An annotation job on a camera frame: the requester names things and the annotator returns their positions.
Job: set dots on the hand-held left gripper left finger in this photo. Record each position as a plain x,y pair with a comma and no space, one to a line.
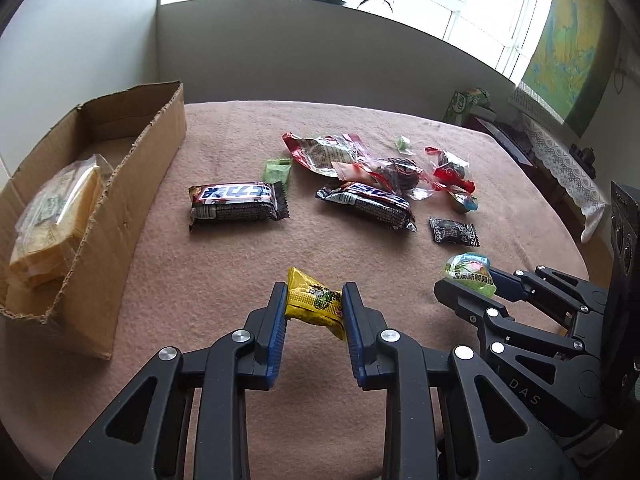
277,332

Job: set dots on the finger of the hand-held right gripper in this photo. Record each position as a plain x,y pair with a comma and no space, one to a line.
505,284
465,305

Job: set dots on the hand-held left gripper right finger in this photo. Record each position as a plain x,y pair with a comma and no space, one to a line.
351,332

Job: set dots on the jelly cup with pictured lid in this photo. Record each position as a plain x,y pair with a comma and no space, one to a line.
467,270

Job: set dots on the yellow snack packet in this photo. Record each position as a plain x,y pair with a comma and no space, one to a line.
315,302

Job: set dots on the small colourful jelly cup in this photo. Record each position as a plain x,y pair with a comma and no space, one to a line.
463,202

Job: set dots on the red clear candy packet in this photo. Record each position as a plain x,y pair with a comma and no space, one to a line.
452,166

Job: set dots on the brown chocolate bar packet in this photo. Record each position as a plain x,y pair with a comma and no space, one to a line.
232,203
370,203

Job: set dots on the clear dark dried fruit packet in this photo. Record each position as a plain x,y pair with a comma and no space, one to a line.
400,174

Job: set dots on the small green snack packet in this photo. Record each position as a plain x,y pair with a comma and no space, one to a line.
277,171

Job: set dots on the small clear green-label packet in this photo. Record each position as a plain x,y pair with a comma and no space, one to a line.
403,144

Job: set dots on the brown cardboard box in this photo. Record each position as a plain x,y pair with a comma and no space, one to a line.
145,200

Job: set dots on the small black snack packet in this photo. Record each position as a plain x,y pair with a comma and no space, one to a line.
452,231

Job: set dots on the pink table blanket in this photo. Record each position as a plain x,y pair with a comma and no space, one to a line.
240,265

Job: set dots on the white lace cloth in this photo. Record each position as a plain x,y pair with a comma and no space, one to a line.
560,165

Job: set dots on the dark wooden side table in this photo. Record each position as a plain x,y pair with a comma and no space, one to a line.
505,140

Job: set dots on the small dark object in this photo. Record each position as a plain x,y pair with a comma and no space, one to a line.
584,157

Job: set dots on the red and white wrapper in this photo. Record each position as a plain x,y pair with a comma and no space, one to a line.
320,152

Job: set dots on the green tissue box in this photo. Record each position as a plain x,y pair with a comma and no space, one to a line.
462,102

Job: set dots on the clear bag of yellow biscuits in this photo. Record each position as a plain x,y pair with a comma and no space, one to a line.
55,215

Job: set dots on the wall map poster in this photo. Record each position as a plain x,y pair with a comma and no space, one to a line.
570,45

